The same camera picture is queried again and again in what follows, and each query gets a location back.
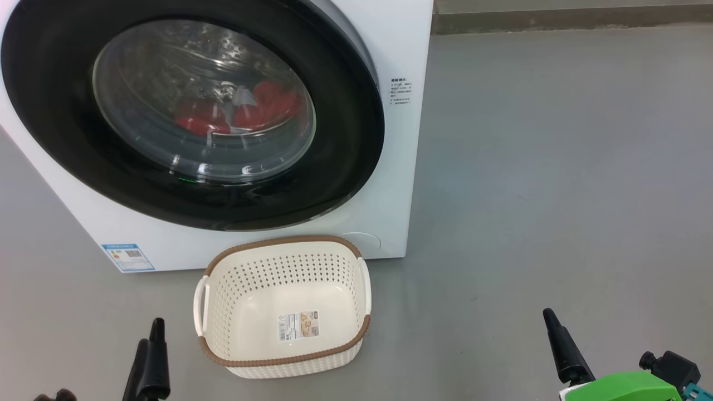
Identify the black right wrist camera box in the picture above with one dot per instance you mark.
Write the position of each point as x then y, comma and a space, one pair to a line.
674, 367

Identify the round white drain filter cover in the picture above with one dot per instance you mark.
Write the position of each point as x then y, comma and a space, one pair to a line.
367, 242

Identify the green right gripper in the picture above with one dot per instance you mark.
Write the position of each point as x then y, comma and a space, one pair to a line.
624, 389

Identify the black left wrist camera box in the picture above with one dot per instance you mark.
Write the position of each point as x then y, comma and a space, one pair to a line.
58, 396

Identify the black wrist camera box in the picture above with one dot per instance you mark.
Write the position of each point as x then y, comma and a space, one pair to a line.
674, 367
58, 396

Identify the black round glass washer door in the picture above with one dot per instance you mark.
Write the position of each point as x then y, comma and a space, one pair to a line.
61, 111

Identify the red and white garment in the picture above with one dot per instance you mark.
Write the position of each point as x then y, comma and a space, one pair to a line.
267, 106

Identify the cream perforated basket brown rim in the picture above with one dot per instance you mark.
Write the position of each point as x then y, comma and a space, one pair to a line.
289, 284

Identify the blue energy label sticker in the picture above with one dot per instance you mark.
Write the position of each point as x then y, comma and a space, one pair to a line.
128, 257

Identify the paper product label sticker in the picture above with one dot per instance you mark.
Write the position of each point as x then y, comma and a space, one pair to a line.
298, 326

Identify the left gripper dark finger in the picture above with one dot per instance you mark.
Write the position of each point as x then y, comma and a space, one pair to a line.
136, 373
157, 362

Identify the white front-load washing machine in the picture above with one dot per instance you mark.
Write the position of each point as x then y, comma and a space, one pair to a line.
401, 50

